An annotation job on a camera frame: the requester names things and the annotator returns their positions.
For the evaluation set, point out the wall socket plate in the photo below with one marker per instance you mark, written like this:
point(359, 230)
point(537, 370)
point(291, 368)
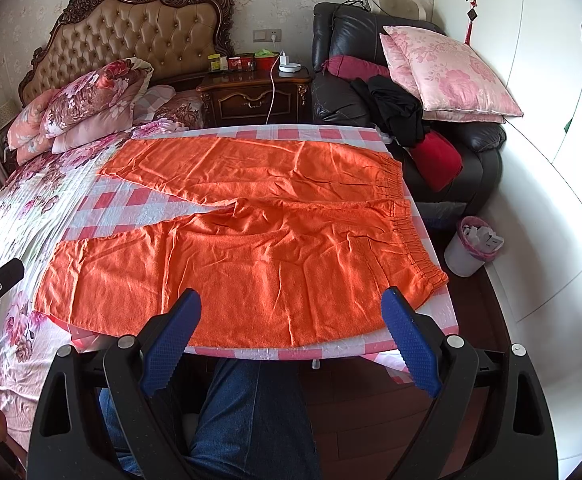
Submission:
point(269, 35)

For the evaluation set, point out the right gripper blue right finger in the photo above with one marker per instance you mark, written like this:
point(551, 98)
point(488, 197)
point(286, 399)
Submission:
point(445, 368)

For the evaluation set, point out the white wardrobe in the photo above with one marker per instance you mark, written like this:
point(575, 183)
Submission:
point(535, 47)

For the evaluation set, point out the red container on nightstand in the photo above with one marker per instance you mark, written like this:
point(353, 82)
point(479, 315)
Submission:
point(264, 59)

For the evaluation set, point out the white device on nightstand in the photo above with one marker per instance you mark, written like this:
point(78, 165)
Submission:
point(286, 66)

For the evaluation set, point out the red cloth bundle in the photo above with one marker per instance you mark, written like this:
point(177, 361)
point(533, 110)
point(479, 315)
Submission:
point(436, 160)

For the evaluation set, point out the floral bed sheet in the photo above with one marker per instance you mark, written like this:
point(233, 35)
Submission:
point(49, 199)

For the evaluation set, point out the red wardrobe tassel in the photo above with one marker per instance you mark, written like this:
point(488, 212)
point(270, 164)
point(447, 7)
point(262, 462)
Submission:
point(472, 16)

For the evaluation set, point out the black leather armchair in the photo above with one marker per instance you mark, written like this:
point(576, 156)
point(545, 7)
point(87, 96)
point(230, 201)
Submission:
point(344, 29)

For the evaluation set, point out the orange pants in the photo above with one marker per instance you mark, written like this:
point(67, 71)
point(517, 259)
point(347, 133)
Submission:
point(251, 239)

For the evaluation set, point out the dark wooden nightstand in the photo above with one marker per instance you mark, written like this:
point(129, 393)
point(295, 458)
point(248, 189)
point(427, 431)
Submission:
point(257, 98)

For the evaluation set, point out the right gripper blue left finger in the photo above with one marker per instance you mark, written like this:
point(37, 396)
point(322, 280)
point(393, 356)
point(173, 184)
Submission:
point(135, 368)

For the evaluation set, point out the tufted brown headboard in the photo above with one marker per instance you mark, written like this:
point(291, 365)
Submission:
point(176, 37)

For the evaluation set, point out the white trash bin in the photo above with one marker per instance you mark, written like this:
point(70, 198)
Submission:
point(474, 244)

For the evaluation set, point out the black clothing pile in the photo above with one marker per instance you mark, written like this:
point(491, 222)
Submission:
point(393, 109)

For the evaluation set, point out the floral folded quilt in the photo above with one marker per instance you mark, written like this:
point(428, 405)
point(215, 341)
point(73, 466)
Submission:
point(89, 108)

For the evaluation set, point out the yellow lidded jar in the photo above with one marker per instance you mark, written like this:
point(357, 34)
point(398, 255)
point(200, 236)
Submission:
point(215, 62)

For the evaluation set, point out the maroon cushion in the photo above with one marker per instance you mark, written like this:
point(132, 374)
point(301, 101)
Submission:
point(348, 68)

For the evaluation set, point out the pink floral pillow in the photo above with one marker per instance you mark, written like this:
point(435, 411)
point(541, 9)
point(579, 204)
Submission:
point(449, 79)

